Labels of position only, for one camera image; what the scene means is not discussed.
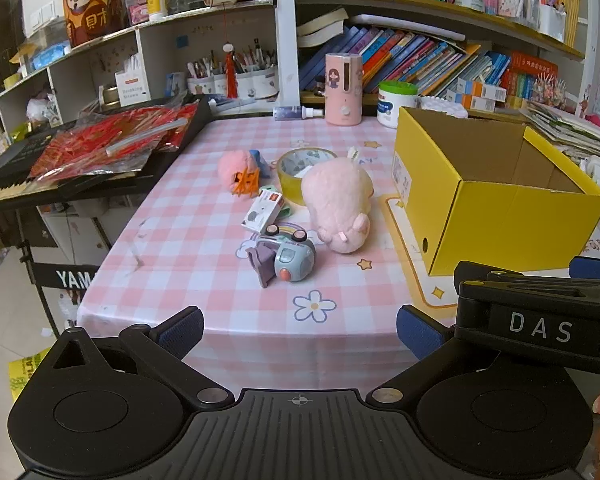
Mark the colourful spiky sticks bundle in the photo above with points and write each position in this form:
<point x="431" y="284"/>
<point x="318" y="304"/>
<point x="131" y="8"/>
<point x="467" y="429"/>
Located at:
<point x="550" y="87"/>

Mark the white box red label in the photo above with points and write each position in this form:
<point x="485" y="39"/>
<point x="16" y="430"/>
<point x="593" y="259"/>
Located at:
<point x="130" y="90"/>

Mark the small blue toy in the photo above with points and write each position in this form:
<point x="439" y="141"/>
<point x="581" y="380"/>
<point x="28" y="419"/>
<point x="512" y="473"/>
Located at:
<point x="261" y="164"/>

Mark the blue toy car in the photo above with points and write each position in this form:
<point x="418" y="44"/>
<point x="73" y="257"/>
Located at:
<point x="290" y="260"/>

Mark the row of slanted books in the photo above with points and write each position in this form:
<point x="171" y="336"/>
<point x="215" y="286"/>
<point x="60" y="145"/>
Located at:
<point x="405" y="57"/>

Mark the white shelf unit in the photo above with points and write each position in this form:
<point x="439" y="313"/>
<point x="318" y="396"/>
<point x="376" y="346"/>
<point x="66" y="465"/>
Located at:
<point x="160" y="60"/>

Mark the white pen cup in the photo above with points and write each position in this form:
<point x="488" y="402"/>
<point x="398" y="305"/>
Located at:
<point x="232" y="87"/>
<point x="200" y="86"/>
<point x="265" y="82"/>

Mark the white orange medicine box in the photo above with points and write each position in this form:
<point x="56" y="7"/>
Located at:
<point x="482" y="89"/>
<point x="470" y="102"/>

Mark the clear spray bottle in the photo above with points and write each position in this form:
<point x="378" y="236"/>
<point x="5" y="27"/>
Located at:
<point x="292" y="112"/>

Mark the stack of papers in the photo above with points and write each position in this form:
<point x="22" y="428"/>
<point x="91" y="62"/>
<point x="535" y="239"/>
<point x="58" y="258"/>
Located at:
<point x="570" y="130"/>

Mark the fortune god gift box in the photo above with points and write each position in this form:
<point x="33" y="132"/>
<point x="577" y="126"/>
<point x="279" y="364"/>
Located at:
<point x="90" y="10"/>

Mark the pink fluffy toy orange feet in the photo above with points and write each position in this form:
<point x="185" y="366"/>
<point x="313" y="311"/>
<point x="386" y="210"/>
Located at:
<point x="232" y="167"/>

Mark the pink cylindrical humidifier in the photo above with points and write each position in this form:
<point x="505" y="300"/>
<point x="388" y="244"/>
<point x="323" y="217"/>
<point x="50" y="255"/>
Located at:
<point x="342" y="90"/>

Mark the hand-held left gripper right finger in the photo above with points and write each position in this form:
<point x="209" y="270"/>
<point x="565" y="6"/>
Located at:
<point x="420" y="332"/>

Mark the blue tissue packet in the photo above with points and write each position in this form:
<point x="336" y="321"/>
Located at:
<point x="50" y="57"/>

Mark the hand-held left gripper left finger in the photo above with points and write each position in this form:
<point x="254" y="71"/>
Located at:
<point x="182" y="332"/>

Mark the small white box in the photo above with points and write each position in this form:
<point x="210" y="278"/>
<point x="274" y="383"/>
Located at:
<point x="262" y="212"/>

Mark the yellow tape roll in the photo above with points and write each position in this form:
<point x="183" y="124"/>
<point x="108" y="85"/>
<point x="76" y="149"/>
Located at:
<point x="292" y="177"/>

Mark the pink plush toy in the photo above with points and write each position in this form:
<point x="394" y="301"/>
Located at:
<point x="332" y="195"/>

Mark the red tassel ornament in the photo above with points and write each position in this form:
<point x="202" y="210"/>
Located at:
<point x="229" y="67"/>

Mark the yellow cardboard box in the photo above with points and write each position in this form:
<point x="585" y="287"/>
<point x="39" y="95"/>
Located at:
<point x="505" y="220"/>

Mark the white jar green lid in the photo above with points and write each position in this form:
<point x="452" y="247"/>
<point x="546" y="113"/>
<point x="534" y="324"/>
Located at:
<point x="395" y="107"/>

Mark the white quilted box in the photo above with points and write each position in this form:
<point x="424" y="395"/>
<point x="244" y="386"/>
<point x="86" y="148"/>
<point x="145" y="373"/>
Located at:
<point x="442" y="106"/>

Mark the red boxed book set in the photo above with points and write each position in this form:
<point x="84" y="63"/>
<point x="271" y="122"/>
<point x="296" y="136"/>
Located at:
<point x="532" y="72"/>

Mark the black electronic keyboard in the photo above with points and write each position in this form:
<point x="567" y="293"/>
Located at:
<point x="10" y="180"/>

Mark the yellow plastic bag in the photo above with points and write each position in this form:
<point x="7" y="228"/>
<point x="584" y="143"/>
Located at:
<point x="22" y="375"/>

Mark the black keyboard stand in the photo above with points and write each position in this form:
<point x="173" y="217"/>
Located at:
<point x="65" y="277"/>

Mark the white pen organiser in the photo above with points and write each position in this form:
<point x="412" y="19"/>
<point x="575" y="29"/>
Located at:
<point x="550" y="22"/>

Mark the bag of red packets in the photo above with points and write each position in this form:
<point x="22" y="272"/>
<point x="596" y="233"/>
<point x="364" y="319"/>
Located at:
<point x="105" y="142"/>

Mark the white plastic bag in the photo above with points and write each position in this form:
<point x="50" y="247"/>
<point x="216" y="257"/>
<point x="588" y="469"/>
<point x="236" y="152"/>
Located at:
<point x="40" y="107"/>

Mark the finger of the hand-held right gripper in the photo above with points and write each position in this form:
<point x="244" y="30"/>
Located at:
<point x="597" y="267"/>
<point x="505" y="272"/>

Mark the white tape roll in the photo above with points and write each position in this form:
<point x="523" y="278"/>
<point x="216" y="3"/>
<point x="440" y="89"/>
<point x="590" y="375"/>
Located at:
<point x="467" y="0"/>

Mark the pink patterned box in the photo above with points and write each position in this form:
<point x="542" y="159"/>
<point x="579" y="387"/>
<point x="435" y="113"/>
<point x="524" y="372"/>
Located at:
<point x="137" y="10"/>

